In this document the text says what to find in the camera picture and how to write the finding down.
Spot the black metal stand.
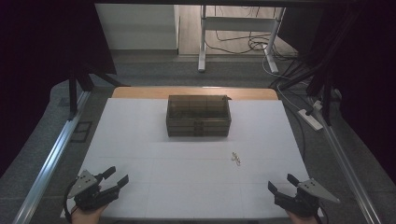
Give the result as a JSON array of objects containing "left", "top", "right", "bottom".
[
  {"left": 67, "top": 63, "right": 129, "bottom": 121},
  {"left": 270, "top": 6, "right": 367, "bottom": 126}
]

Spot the white foam board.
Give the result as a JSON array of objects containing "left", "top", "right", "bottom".
[{"left": 60, "top": 97, "right": 324, "bottom": 219}]

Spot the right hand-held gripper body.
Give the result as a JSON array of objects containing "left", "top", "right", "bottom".
[{"left": 287, "top": 178, "right": 341, "bottom": 218}]

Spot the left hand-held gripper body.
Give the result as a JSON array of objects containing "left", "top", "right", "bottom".
[{"left": 66, "top": 169, "right": 110, "bottom": 212}]

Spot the person's right hand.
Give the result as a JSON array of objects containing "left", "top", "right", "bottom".
[{"left": 286, "top": 210, "right": 318, "bottom": 224}]

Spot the white cabinet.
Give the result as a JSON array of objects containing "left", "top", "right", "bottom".
[{"left": 94, "top": 3, "right": 181, "bottom": 50}]

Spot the white power strip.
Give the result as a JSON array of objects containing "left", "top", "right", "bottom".
[{"left": 297, "top": 108, "right": 324, "bottom": 132}]

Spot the person's left hand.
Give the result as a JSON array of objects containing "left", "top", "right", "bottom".
[{"left": 70, "top": 203, "right": 108, "bottom": 224}]

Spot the dark floor outlet cover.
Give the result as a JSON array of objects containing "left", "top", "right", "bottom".
[{"left": 70, "top": 120, "right": 93, "bottom": 144}]

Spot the black floor cable tangle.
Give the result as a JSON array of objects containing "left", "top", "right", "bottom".
[{"left": 205, "top": 6, "right": 300, "bottom": 62}]

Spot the black curtain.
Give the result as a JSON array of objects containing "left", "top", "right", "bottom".
[
  {"left": 309, "top": 0, "right": 396, "bottom": 185},
  {"left": 0, "top": 0, "right": 118, "bottom": 179}
]

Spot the brown translucent drawer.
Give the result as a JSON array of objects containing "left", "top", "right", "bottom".
[{"left": 167, "top": 126, "right": 231, "bottom": 138}]

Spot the small metal jewelry piece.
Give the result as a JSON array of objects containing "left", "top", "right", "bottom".
[{"left": 231, "top": 151, "right": 243, "bottom": 167}]

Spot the white desk frame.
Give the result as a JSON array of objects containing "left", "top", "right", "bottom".
[{"left": 197, "top": 4, "right": 287, "bottom": 75}]

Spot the aluminium rail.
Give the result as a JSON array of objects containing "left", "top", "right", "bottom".
[
  {"left": 12, "top": 90, "right": 92, "bottom": 224},
  {"left": 307, "top": 96, "right": 383, "bottom": 224}
]

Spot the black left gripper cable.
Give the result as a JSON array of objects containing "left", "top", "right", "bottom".
[{"left": 63, "top": 180, "right": 78, "bottom": 224}]

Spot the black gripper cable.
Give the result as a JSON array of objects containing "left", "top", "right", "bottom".
[
  {"left": 315, "top": 204, "right": 330, "bottom": 224},
  {"left": 63, "top": 180, "right": 78, "bottom": 224}
]

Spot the brown translucent drawer box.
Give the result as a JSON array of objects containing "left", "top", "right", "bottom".
[{"left": 165, "top": 94, "right": 233, "bottom": 138}]

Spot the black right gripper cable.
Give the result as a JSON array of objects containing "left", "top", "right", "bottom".
[{"left": 315, "top": 204, "right": 330, "bottom": 224}]

